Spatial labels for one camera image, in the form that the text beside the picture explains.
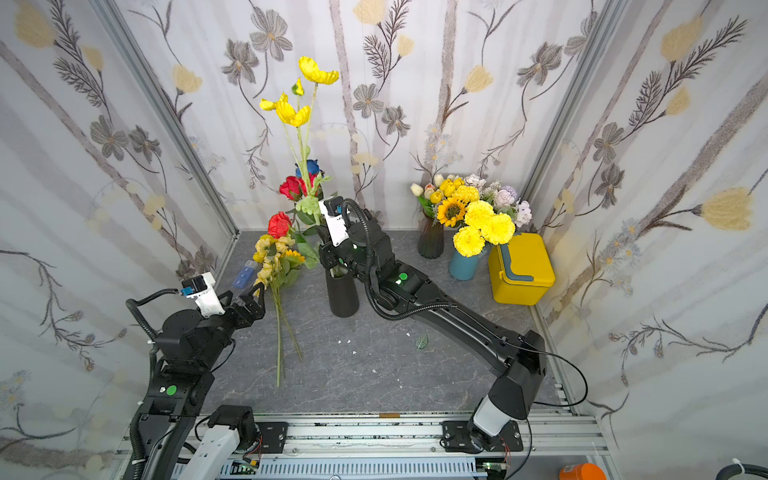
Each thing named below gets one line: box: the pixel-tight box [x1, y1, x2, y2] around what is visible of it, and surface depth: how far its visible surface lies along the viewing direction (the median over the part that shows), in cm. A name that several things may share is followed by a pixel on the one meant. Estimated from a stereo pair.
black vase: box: [326, 266, 360, 318], surface depth 93 cm
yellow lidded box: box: [489, 233, 555, 306], surface depth 95 cm
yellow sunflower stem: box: [281, 249, 306, 286], surface depth 107 cm
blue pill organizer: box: [232, 260, 258, 289], surface depth 107 cm
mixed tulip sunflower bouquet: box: [410, 173, 532, 227], surface depth 85 cm
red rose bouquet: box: [267, 159, 332, 268], surface depth 79 cm
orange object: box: [559, 463, 607, 480], surface depth 63 cm
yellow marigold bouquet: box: [453, 200, 516, 258], surface depth 72 cm
